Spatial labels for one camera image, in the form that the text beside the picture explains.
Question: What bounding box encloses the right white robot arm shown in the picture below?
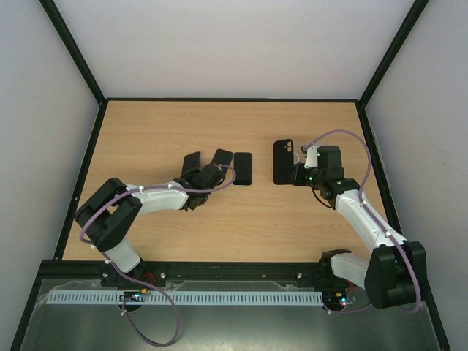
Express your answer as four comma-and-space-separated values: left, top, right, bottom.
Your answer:
297, 145, 427, 313

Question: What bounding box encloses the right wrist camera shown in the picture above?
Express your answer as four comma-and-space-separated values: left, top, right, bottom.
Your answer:
301, 144, 319, 169

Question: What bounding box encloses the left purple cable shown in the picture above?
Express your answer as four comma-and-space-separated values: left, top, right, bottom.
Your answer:
79, 163, 238, 347

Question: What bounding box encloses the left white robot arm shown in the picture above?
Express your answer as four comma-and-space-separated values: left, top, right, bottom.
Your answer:
75, 163, 232, 273

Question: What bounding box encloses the grey slotted cable duct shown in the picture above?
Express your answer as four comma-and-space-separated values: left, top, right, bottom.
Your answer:
45, 290, 322, 306

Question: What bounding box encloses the phone with black screen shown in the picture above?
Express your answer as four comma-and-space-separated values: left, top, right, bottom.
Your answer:
233, 152, 252, 186

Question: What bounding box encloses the black aluminium frame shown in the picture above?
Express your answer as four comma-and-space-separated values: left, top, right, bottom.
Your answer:
10, 1, 450, 350

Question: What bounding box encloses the black silicone phone case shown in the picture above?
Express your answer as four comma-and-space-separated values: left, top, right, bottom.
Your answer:
273, 139, 295, 185

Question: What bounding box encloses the black front mounting rail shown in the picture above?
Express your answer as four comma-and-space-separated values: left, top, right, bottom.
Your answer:
35, 258, 365, 292

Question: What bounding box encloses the pink phone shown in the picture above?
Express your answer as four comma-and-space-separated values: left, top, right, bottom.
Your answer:
211, 148, 234, 165

